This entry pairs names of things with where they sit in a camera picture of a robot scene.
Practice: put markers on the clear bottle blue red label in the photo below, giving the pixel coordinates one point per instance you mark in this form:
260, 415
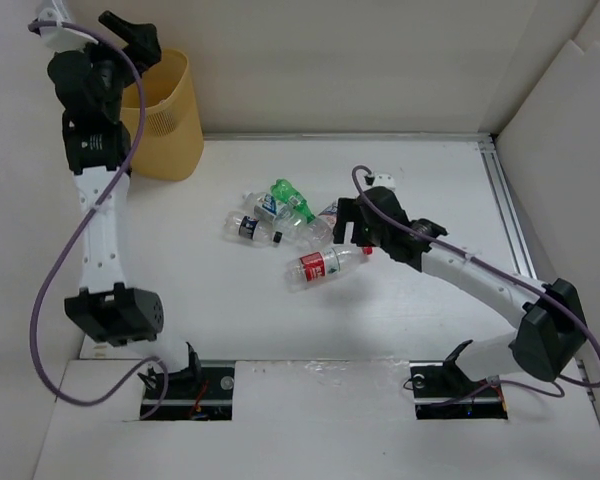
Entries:
318, 233

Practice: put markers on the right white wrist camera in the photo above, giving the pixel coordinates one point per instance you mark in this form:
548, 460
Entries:
380, 179

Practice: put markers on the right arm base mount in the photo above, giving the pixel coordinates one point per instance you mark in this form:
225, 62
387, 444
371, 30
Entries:
441, 391

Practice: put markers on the crushed green plastic bottle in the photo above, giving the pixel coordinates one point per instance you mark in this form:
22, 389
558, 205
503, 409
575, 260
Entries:
284, 191

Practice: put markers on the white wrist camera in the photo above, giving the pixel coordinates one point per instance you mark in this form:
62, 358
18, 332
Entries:
380, 179
55, 37

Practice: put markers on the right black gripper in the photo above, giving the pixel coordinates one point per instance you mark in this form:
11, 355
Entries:
349, 210

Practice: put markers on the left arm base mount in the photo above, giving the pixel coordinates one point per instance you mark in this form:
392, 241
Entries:
207, 398

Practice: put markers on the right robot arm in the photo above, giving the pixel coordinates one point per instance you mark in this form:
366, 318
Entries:
547, 323

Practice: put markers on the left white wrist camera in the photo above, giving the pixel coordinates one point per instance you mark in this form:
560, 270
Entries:
55, 37

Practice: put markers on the clear bottle white blue label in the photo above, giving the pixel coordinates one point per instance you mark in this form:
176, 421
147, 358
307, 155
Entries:
266, 207

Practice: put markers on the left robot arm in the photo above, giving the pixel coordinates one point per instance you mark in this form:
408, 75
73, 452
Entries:
89, 82

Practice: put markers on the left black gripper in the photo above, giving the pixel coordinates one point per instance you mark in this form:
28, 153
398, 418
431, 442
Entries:
143, 46

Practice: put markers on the yellow plastic bin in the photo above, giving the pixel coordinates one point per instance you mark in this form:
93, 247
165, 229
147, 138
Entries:
172, 142

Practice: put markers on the clear bottle dark blue label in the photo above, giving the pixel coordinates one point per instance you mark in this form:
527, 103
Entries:
242, 228

